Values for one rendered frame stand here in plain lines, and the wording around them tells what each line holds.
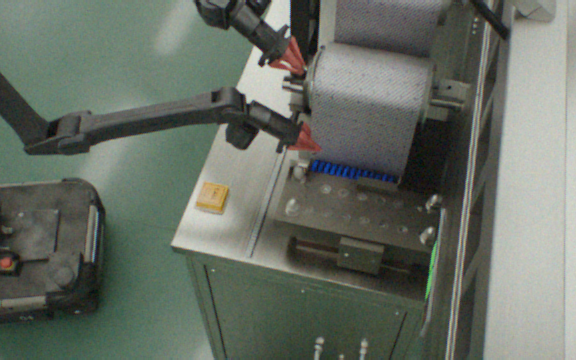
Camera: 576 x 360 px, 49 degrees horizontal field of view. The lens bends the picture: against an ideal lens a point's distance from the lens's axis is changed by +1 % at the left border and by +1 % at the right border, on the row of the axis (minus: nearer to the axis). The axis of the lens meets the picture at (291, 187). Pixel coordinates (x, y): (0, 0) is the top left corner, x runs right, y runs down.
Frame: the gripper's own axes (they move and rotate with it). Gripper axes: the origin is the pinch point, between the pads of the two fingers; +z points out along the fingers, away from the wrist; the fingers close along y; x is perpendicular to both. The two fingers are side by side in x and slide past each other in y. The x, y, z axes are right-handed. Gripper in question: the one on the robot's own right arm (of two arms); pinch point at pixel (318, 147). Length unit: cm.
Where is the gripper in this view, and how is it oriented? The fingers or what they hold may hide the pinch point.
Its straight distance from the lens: 155.1
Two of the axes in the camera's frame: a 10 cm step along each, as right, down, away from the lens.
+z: 8.6, 4.4, 2.6
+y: -2.5, 8.0, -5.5
